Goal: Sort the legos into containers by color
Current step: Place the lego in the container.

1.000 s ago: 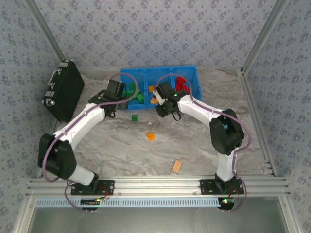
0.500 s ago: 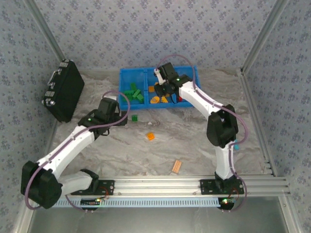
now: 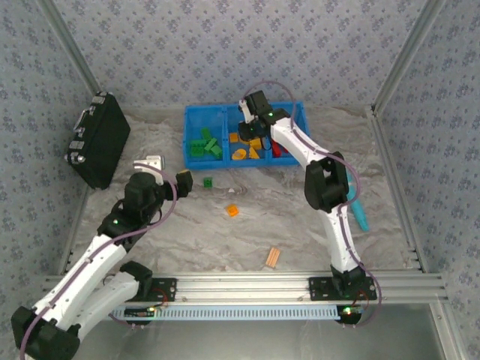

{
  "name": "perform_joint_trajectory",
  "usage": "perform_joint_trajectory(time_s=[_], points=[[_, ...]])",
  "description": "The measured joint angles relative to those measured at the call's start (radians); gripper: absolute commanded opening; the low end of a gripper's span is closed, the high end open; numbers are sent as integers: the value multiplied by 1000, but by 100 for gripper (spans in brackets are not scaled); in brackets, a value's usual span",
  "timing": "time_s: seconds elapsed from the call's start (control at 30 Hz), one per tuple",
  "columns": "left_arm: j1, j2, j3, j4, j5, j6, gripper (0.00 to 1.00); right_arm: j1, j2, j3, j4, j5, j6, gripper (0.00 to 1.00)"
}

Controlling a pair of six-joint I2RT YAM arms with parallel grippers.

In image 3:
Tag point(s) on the orange arch lego piece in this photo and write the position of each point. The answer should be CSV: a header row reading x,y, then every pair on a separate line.
x,y
239,153

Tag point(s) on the green lego brick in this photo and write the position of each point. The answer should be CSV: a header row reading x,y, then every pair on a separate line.
x,y
216,151
205,133
197,152
195,144
212,143
208,182

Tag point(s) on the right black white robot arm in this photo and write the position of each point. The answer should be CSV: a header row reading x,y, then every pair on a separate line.
x,y
341,240

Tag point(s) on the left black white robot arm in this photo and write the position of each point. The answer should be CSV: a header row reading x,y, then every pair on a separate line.
x,y
82,277

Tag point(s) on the black hard carrying case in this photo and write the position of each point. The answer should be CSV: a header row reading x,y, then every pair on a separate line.
x,y
101,138

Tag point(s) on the peach ridged wooden piece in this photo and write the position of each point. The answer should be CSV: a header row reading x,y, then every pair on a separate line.
x,y
273,258

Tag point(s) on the small circuit board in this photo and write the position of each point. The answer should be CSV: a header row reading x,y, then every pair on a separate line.
x,y
348,311
140,311

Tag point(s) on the teal plastic tool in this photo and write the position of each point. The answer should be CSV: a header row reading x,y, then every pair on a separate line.
x,y
360,213

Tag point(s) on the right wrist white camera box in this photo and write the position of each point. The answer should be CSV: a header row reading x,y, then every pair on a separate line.
x,y
245,110

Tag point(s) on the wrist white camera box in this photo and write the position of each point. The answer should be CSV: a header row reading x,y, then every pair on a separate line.
x,y
153,163
245,110

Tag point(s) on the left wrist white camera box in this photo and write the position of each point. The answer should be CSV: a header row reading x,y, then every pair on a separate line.
x,y
153,163

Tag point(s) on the wide aluminium base rail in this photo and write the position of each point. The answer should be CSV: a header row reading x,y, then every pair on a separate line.
x,y
240,287

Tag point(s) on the aluminium frame post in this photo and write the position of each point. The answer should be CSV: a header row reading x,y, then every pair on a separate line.
x,y
67,41
446,333
407,56

